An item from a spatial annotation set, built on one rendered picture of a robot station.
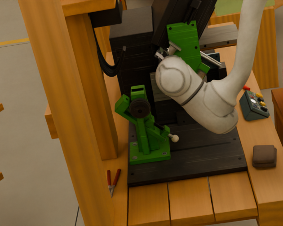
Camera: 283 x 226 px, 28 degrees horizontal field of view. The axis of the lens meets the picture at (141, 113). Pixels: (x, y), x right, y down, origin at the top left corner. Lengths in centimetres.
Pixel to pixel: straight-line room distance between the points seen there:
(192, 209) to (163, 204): 10
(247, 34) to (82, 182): 66
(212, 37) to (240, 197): 78
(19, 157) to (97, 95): 209
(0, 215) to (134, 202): 174
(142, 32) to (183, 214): 79
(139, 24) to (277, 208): 96
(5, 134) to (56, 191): 94
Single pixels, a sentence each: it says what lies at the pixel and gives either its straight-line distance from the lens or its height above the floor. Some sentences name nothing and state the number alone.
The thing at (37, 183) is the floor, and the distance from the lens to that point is 372.
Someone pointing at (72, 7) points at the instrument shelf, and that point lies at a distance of 179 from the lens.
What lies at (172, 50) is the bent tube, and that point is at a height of 119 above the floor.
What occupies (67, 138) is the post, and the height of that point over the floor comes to 124.
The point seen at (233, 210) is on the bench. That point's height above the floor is 88.
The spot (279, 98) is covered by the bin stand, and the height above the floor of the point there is 80.
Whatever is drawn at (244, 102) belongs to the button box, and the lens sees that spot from 228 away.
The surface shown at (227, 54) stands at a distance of 276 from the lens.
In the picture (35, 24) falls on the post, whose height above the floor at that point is 160.
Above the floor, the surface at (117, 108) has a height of 112.
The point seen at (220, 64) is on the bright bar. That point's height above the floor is 101.
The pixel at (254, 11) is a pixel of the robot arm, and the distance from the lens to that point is 161.
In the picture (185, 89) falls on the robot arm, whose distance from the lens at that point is 162.
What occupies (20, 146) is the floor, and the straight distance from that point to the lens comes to 416.
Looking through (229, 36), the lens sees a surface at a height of 113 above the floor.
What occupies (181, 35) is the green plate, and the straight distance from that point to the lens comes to 220.
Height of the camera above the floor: 208
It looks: 30 degrees down
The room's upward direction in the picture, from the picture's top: 12 degrees counter-clockwise
